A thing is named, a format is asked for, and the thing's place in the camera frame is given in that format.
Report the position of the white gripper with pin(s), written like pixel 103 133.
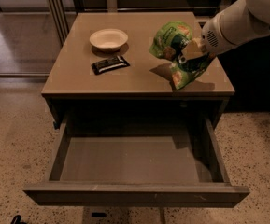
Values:
pixel 213 37

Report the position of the green rice chip bag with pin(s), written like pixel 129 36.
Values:
pixel 168 43

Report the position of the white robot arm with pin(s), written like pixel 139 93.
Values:
pixel 236 25

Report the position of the grey drawer cabinet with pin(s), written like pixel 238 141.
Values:
pixel 71 77

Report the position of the open grey top drawer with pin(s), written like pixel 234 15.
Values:
pixel 137 161

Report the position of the black snack bar wrapper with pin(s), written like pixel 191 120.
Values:
pixel 109 64

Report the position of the white paper bowl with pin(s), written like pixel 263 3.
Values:
pixel 108 40

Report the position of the black object on floor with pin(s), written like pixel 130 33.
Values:
pixel 17 220

